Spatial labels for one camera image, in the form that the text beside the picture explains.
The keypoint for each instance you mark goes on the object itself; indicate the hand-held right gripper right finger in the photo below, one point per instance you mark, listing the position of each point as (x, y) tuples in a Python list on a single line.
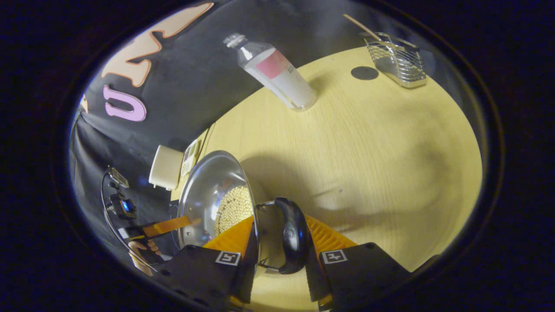
[(313, 277)]

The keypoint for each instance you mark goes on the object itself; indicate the white divided dish with beans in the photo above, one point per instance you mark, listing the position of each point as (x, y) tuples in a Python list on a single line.
[(190, 158)]

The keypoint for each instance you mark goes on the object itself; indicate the clear bottle with pink label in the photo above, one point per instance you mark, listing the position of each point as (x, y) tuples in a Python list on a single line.
[(282, 78)]

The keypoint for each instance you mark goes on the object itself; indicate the black round table grommet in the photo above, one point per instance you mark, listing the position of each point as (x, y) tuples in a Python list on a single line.
[(364, 73)]

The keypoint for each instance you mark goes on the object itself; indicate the wooden stick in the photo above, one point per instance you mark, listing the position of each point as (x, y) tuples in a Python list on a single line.
[(364, 28)]

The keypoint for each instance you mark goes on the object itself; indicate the white toaster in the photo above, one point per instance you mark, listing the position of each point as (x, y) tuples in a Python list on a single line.
[(165, 168)]

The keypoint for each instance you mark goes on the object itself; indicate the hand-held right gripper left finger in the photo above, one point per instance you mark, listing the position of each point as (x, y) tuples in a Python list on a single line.
[(245, 277)]

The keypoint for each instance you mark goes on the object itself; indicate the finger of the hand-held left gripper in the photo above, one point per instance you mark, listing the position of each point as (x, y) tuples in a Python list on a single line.
[(169, 225)]

